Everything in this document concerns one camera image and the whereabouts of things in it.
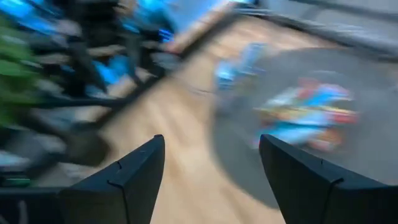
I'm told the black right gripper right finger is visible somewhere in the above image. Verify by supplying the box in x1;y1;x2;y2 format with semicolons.
259;134;398;224

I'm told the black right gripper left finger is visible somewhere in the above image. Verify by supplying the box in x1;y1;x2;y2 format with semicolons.
58;134;165;224

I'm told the red brown granola bar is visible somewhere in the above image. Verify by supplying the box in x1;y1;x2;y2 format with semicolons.
323;110;360;127

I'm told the round grey mat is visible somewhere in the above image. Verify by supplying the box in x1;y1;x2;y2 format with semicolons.
213;46;398;209

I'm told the clear plastic tray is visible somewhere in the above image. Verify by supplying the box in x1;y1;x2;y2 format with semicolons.
250;70;363;154
213;39;274;118

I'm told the green potted plant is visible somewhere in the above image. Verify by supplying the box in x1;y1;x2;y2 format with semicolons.
0;17;43;127

